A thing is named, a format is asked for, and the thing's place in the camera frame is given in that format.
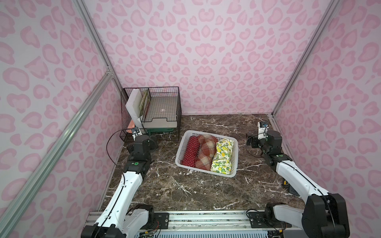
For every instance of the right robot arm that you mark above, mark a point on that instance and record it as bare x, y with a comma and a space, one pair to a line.
303, 193

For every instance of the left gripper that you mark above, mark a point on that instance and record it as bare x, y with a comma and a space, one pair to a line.
131, 139

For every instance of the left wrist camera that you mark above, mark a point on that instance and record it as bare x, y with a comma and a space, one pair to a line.
136, 132

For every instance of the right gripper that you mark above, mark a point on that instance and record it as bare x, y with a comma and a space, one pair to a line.
258, 140

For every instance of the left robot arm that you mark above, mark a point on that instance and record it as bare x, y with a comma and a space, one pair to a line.
122, 196

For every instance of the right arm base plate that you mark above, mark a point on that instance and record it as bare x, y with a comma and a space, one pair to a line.
257, 220

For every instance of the black wire basket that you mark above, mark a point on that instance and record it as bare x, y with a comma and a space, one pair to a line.
128, 124

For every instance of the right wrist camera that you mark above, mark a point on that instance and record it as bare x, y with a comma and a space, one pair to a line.
262, 129

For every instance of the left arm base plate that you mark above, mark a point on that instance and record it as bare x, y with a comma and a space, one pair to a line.
160, 221

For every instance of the green stand under tray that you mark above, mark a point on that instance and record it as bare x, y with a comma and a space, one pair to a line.
162, 133

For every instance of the green lemon print skirt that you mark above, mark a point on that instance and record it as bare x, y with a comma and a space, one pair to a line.
221, 162

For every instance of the white foam board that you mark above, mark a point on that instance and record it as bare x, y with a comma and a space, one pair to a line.
133, 107

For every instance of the red plaid skirt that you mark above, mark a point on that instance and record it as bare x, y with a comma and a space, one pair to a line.
206, 152

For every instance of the green book in basket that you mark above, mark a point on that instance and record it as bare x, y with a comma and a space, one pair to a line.
145, 102

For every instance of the aluminium front rail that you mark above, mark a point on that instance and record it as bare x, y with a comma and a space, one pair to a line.
206, 219

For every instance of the red polka dot skirt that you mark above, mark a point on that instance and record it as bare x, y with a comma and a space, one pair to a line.
191, 152

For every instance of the white tray in basket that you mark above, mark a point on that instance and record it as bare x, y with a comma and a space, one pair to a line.
162, 113

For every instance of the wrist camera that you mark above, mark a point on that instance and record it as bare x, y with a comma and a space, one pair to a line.
136, 132
262, 129

